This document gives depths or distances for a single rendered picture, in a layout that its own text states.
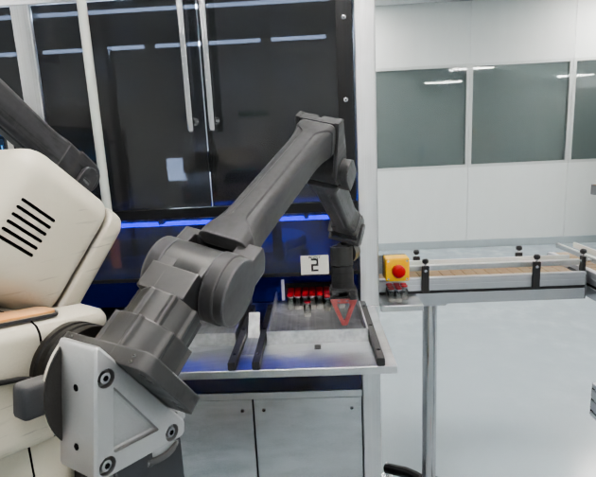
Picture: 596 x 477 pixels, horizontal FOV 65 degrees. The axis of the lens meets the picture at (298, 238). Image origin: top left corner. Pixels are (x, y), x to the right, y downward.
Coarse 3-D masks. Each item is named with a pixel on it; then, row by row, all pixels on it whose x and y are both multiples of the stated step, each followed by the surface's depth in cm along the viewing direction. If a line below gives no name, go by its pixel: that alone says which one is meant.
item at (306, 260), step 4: (304, 256) 143; (308, 256) 143; (312, 256) 143; (316, 256) 143; (320, 256) 143; (324, 256) 143; (304, 260) 144; (308, 260) 143; (312, 260) 143; (320, 260) 143; (324, 260) 143; (304, 264) 144; (308, 264) 144; (320, 264) 144; (324, 264) 144; (304, 268) 144; (308, 268) 144; (316, 268) 144; (320, 268) 144; (324, 268) 144; (328, 268) 144; (304, 272) 144; (308, 272) 144; (312, 272) 144; (316, 272) 144; (320, 272) 144; (324, 272) 144; (328, 272) 144
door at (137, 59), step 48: (144, 0) 132; (192, 0) 131; (48, 48) 135; (96, 48) 134; (144, 48) 134; (192, 48) 134; (48, 96) 137; (144, 96) 137; (192, 96) 136; (144, 144) 139; (192, 144) 139; (96, 192) 142; (144, 192) 142; (192, 192) 142
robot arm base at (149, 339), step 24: (144, 288) 46; (120, 312) 44; (144, 312) 44; (168, 312) 44; (192, 312) 46; (72, 336) 43; (96, 336) 42; (120, 336) 41; (144, 336) 42; (168, 336) 42; (192, 336) 47; (120, 360) 39; (144, 360) 38; (168, 360) 42; (144, 384) 41; (168, 384) 40; (192, 408) 43
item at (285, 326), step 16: (272, 320) 135; (288, 320) 137; (304, 320) 137; (320, 320) 136; (336, 320) 135; (352, 320) 135; (272, 336) 121; (288, 336) 121; (304, 336) 121; (320, 336) 121; (336, 336) 120; (352, 336) 120; (368, 336) 120
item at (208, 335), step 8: (240, 320) 131; (200, 328) 134; (208, 328) 134; (216, 328) 133; (224, 328) 133; (232, 328) 133; (240, 328) 130; (200, 336) 122; (208, 336) 121; (216, 336) 121; (224, 336) 121; (232, 336) 121; (192, 344) 122; (200, 344) 122; (208, 344) 122; (216, 344) 122; (224, 344) 122; (232, 344) 122
